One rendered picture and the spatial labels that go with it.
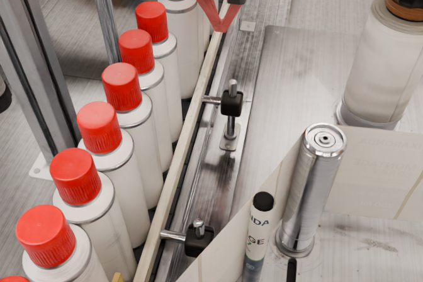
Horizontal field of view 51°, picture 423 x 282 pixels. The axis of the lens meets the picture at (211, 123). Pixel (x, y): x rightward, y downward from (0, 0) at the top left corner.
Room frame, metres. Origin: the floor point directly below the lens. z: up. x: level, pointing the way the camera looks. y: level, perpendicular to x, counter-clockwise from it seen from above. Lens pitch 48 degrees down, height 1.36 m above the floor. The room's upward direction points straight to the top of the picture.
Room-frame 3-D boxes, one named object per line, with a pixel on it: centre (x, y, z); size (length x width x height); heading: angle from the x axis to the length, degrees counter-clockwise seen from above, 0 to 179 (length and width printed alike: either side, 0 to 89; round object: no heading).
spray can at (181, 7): (0.49, 0.04, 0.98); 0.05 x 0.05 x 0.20
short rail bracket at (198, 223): (0.23, 0.03, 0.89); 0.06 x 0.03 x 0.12; 79
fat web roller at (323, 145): (0.24, -0.10, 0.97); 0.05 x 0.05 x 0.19
